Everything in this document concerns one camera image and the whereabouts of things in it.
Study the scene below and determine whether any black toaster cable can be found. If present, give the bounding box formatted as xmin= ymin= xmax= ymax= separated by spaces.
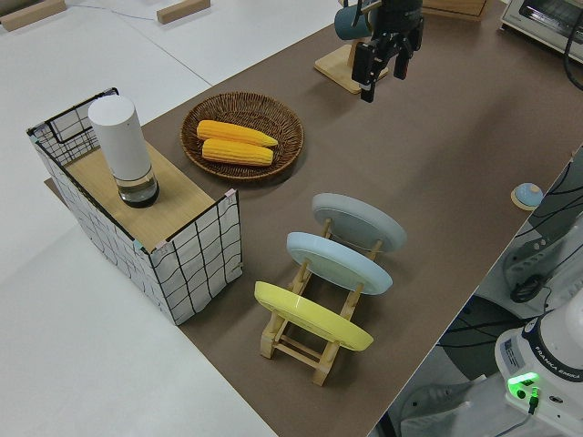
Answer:
xmin=563 ymin=26 xmax=583 ymax=92

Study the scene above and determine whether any gray plate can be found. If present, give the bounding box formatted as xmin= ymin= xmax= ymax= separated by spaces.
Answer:
xmin=312 ymin=192 xmax=408 ymax=256

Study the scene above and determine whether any white cylindrical bottle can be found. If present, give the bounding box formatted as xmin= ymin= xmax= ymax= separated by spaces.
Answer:
xmin=87 ymin=94 xmax=161 ymax=209

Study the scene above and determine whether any coiled black cable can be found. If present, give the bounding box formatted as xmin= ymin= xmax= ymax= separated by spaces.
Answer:
xmin=509 ymin=274 xmax=544 ymax=305

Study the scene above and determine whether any wooden plate rack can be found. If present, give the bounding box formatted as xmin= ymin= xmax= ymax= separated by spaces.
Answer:
xmin=259 ymin=218 xmax=384 ymax=387

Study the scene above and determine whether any wooden block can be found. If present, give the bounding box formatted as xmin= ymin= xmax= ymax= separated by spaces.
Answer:
xmin=0 ymin=0 xmax=67 ymax=32
xmin=156 ymin=0 xmax=213 ymax=25

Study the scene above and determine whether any wooden mug stand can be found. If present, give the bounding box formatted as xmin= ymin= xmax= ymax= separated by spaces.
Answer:
xmin=313 ymin=0 xmax=393 ymax=96

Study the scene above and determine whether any blue call bell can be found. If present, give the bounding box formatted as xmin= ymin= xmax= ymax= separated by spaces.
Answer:
xmin=509 ymin=182 xmax=543 ymax=211

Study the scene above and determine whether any white power strip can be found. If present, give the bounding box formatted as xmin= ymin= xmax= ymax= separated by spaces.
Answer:
xmin=500 ymin=227 xmax=566 ymax=292

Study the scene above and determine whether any yellow plate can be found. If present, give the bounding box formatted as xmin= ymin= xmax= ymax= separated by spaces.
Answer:
xmin=253 ymin=280 xmax=375 ymax=352

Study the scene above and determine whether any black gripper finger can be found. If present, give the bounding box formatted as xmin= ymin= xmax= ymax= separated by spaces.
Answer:
xmin=353 ymin=34 xmax=394 ymax=103
xmin=394 ymin=20 xmax=425 ymax=80

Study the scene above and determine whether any wire grid box wooden shelf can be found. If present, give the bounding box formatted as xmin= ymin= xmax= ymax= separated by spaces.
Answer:
xmin=26 ymin=86 xmax=243 ymax=327

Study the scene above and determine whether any beige toaster oven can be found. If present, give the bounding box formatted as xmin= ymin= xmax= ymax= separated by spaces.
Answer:
xmin=497 ymin=0 xmax=583 ymax=58

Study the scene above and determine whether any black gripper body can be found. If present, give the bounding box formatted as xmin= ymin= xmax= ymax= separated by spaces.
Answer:
xmin=373 ymin=0 xmax=425 ymax=38

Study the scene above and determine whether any light blue plate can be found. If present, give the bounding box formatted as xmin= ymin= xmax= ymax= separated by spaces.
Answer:
xmin=285 ymin=231 xmax=394 ymax=297

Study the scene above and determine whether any dark teal mug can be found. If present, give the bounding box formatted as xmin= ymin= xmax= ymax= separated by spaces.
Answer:
xmin=334 ymin=3 xmax=373 ymax=42

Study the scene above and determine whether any yellow corn cob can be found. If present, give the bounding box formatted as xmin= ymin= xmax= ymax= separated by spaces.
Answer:
xmin=200 ymin=138 xmax=275 ymax=167
xmin=196 ymin=119 xmax=280 ymax=148

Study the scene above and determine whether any brown wicker basket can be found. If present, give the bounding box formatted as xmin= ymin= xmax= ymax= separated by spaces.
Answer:
xmin=180 ymin=92 xmax=305 ymax=184

